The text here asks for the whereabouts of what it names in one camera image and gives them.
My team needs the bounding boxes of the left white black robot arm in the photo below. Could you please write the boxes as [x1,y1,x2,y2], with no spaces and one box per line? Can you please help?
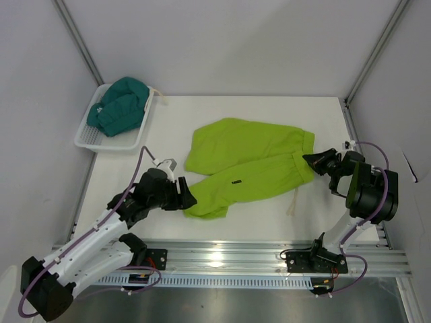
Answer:
[20,168,197,322]

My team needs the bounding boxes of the white plastic basket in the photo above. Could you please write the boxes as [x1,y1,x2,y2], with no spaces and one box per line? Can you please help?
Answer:
[74,77,156,153]

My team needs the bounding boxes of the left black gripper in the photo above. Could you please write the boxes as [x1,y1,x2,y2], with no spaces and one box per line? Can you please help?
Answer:
[148,176,196,211]

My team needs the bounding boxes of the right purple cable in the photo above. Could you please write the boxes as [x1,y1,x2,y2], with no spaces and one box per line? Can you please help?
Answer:
[316,141,391,299]

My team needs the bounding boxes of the aluminium mounting rail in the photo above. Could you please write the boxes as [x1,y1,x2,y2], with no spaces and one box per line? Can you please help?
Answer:
[45,239,413,279]

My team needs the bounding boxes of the right aluminium frame post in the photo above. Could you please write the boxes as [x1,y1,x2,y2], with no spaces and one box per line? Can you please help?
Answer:
[344,0,413,108]

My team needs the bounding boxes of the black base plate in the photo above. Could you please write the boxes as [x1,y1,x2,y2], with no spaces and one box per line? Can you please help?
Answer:
[132,248,168,271]
[279,250,348,274]

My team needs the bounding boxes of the white slotted cable duct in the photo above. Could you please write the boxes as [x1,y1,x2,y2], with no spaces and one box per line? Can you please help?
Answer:
[94,272,312,290]

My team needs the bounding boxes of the teal green shorts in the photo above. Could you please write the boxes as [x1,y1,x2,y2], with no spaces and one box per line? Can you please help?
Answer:
[86,77,150,137]

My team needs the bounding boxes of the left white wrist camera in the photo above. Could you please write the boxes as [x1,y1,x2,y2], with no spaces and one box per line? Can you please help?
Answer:
[156,158,177,182]

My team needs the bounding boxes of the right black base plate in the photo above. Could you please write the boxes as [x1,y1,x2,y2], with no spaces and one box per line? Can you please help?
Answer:
[279,250,348,274]

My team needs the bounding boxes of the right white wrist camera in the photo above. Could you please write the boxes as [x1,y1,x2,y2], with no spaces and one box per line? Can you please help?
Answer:
[341,140,357,151]

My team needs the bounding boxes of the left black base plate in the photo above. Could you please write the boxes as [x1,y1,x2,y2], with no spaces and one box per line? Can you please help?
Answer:
[132,248,168,271]

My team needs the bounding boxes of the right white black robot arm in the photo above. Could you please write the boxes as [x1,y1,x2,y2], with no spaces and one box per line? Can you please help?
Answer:
[303,149,399,272]

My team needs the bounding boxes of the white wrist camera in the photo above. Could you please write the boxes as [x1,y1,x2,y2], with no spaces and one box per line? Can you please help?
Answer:
[341,140,357,151]
[156,158,177,182]

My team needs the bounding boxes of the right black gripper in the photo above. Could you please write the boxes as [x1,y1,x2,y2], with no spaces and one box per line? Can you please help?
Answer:
[302,148,342,177]

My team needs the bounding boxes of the lime green shorts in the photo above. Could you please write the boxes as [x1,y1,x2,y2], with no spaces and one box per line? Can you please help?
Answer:
[184,118,315,219]

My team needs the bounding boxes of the aluminium frame post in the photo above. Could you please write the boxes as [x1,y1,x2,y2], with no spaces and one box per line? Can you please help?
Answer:
[51,0,104,85]
[344,0,413,108]

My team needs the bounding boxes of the left aluminium frame post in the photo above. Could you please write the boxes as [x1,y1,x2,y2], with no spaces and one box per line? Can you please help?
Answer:
[51,0,104,85]

